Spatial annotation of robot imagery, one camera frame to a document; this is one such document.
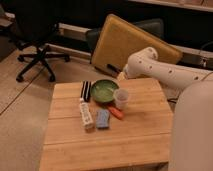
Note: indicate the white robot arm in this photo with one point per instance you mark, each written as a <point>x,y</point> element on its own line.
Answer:
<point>191,147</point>

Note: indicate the green ceramic bowl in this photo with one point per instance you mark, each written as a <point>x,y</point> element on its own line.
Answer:
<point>102,90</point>

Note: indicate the clear plastic cup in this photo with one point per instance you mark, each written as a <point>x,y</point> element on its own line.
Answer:
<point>121,97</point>

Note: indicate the black striped remote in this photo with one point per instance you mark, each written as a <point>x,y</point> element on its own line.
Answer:
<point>85,91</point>

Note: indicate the orange marker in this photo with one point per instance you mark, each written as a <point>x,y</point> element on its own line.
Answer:
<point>115,112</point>

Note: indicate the blue sponge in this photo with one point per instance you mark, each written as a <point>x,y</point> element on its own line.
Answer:
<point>102,119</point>

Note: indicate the yellow cushion board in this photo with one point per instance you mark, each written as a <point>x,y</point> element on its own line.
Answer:
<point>119,39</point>

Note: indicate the black office chair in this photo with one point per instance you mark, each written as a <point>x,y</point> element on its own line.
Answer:
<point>35,24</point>

